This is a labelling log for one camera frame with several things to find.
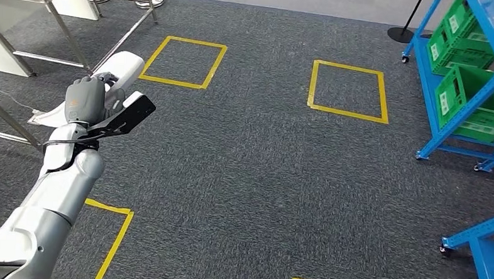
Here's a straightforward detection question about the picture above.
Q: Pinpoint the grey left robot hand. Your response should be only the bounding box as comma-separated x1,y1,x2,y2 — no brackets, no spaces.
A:
63,70,128,128

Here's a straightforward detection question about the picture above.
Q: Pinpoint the white plastic part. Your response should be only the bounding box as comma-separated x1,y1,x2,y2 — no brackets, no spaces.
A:
28,46,146,132

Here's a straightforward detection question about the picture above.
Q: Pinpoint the white desk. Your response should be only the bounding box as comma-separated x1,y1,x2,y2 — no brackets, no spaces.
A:
0,0,100,81

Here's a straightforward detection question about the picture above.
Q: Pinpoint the black stanchion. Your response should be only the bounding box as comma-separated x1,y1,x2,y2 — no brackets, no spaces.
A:
387,0,425,45

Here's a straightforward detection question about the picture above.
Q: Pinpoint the green plastic crate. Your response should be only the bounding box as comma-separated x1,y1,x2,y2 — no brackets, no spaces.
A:
425,19,494,79
441,0,479,41
431,63,494,145

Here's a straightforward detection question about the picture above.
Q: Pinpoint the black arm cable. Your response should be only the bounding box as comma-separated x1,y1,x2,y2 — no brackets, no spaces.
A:
41,129,119,156

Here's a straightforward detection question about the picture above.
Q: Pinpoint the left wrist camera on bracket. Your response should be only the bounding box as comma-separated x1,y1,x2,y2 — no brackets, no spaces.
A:
80,88,157,146

